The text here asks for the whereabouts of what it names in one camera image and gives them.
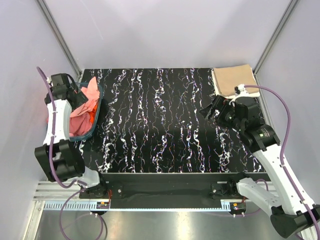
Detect teal plastic laundry basket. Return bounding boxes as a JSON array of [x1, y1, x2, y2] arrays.
[[45, 82, 104, 143]]

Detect salmon pink t shirt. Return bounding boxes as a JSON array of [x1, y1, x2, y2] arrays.
[[69, 77, 100, 137]]

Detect aluminium corner post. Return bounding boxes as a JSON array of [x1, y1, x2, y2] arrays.
[[35, 0, 83, 79], [253, 0, 300, 76]]

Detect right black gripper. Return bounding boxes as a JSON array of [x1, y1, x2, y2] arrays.
[[199, 94, 245, 133]]

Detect right aluminium corner post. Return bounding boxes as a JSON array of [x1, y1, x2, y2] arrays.
[[253, 0, 300, 76]]

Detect slotted cable duct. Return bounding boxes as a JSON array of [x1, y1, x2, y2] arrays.
[[44, 201, 98, 211]]

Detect aluminium frame rail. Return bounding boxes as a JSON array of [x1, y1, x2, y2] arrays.
[[33, 181, 81, 201]]

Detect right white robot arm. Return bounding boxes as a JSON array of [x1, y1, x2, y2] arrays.
[[200, 95, 320, 239]]

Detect folded beige t shirt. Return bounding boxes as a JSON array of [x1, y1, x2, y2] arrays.
[[212, 64, 257, 98]]

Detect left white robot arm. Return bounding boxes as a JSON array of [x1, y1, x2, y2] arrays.
[[34, 69, 108, 198]]

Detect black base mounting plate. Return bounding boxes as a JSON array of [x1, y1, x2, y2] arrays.
[[79, 173, 270, 212]]

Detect orange t shirt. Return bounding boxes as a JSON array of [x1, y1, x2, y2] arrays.
[[89, 103, 98, 125]]

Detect left aluminium corner post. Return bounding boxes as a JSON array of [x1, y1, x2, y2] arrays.
[[35, 0, 83, 79]]

